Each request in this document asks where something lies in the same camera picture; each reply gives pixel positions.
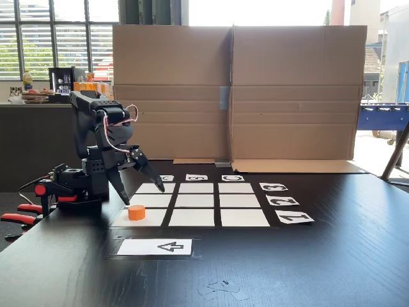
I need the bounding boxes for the black red table clamp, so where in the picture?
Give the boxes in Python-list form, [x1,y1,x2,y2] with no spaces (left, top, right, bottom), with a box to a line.
[33,178,78,219]

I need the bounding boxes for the slanted table leg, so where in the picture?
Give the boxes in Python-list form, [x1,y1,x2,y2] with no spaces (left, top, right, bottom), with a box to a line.
[380,122,409,188]

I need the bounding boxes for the round orange token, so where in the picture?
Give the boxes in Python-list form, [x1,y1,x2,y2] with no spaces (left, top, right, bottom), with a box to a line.
[128,205,147,221]

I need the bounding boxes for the paper sheet number 3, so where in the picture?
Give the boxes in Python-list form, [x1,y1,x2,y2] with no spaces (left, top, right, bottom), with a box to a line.
[259,182,289,192]

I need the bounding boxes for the paper sheet number 1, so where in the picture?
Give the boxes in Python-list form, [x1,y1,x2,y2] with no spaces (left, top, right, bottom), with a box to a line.
[274,209,315,225]

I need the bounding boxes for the brown cardboard box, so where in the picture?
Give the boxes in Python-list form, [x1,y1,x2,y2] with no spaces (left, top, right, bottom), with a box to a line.
[229,24,369,175]
[112,24,233,165]

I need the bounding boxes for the yellow bottle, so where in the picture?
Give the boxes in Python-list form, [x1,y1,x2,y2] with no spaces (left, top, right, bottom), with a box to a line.
[22,70,34,91]

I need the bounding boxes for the clear tape scraps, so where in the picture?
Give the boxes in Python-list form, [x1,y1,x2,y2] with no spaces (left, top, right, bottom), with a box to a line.
[196,279,251,303]

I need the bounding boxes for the paper sheet number 2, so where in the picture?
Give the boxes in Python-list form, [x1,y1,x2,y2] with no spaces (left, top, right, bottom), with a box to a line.
[265,195,300,207]

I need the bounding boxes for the black mini fridge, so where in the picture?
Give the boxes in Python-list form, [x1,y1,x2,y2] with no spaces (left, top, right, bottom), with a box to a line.
[48,67,86,97]

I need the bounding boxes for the red handled clamp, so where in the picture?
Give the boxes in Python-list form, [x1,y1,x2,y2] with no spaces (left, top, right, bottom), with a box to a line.
[0,203,44,239]

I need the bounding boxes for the orange juice cartons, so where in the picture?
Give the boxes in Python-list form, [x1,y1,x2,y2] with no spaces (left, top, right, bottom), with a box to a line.
[73,81,113,101]

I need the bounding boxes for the white nine-square grid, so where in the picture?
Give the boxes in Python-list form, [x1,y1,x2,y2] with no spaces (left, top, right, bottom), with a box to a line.
[110,181,279,229]

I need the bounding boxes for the black power cable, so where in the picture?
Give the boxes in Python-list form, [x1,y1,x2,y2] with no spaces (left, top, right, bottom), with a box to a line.
[17,174,54,206]

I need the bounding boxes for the white arrow paper sheet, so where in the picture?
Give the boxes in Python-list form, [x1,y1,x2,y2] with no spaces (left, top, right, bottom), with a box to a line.
[116,238,194,256]

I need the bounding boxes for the food tray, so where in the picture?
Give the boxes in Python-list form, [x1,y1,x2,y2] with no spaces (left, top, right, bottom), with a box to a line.
[8,88,58,104]

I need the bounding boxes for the red white servo cable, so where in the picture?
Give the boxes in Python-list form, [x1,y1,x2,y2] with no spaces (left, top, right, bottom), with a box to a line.
[102,104,140,154]

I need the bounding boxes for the dark counter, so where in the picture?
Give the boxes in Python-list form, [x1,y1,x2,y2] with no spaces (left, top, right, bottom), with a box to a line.
[0,101,114,193]

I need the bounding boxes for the blue foosball table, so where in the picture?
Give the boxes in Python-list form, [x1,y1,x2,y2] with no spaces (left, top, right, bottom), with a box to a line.
[357,102,409,145]

